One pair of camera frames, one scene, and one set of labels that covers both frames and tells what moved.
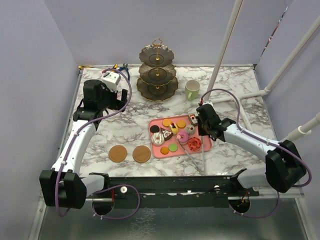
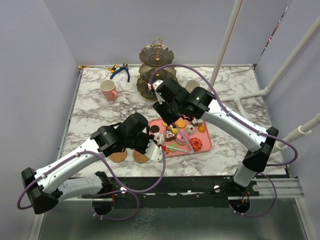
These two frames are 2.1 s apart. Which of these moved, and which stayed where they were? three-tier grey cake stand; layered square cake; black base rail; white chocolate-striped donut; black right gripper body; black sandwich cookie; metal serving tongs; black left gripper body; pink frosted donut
Moved: metal serving tongs; black left gripper body; black right gripper body
Stayed: pink frosted donut; black base rail; three-tier grey cake stand; layered square cake; white chocolate-striped donut; black sandwich cookie
